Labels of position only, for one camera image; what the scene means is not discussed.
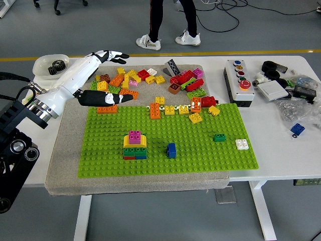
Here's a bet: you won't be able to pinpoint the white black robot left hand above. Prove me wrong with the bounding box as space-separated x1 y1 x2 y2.
37 50 134 118

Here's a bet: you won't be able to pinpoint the orange long toy brick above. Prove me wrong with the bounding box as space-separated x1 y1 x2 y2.
97 104 118 114
149 102 161 120
119 88 139 100

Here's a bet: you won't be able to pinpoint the yellow long toy brick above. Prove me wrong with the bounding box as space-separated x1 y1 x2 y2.
124 69 138 81

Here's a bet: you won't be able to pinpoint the red square toy brick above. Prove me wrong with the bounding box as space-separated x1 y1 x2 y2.
137 69 150 81

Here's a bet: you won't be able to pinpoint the yellow arched toy brick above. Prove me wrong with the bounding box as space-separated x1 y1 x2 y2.
123 134 148 149

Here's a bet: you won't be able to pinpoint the red long toy brick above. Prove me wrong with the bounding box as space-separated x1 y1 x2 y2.
177 70 195 85
185 78 205 92

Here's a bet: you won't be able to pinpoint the green flat toy plate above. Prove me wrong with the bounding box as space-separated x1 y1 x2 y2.
180 77 197 89

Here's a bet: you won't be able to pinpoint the blue tall toy brick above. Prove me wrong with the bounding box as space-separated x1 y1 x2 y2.
167 143 177 159

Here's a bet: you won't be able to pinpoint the lime green long toy brick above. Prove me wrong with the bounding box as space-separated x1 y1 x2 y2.
187 88 208 99

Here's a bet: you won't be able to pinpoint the green studded baseplate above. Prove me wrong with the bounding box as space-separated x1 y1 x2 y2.
77 102 259 179

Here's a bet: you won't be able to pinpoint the white square toy brick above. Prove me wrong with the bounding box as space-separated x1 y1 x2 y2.
235 139 250 151

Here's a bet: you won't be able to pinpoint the black gears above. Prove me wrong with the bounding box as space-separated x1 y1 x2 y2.
47 60 67 75

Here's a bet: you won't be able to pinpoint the white plastic bowl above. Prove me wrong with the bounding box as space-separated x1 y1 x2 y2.
33 54 70 80

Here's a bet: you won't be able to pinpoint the black office chair base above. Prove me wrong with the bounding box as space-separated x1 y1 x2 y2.
32 0 89 16

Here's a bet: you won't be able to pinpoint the person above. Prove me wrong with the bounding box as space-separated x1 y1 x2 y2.
136 0 201 51

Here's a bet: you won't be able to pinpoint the grey-brown mat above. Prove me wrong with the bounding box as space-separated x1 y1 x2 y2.
45 64 231 197

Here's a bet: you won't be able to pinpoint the white table leg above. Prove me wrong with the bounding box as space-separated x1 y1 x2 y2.
74 194 93 241
249 180 278 241

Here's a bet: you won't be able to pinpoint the white push-button control box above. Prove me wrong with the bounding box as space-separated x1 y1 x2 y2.
223 59 256 108

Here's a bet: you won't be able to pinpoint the white pipe connector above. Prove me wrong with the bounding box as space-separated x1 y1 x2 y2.
252 72 270 87

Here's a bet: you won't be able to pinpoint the grey floor plate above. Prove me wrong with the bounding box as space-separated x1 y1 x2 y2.
214 187 238 204

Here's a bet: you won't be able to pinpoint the white table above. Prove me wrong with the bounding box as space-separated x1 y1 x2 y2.
0 55 321 188

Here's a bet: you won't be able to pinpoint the clear bag of screws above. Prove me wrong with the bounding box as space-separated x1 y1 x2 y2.
274 97 321 130

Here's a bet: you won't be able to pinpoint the black power adapter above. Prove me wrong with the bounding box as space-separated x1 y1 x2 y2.
292 85 317 104

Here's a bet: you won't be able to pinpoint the clear bag of parts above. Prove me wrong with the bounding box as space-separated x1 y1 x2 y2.
290 74 321 88

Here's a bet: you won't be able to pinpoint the desk height control panel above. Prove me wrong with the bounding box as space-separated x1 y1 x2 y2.
293 178 321 186

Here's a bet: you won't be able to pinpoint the white desk frame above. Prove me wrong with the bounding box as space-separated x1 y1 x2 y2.
0 0 16 19

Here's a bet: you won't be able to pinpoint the black floor cable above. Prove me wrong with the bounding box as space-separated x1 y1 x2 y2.
175 0 321 33

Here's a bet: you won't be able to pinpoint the white switch plate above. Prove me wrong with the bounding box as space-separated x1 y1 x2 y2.
257 81 289 101

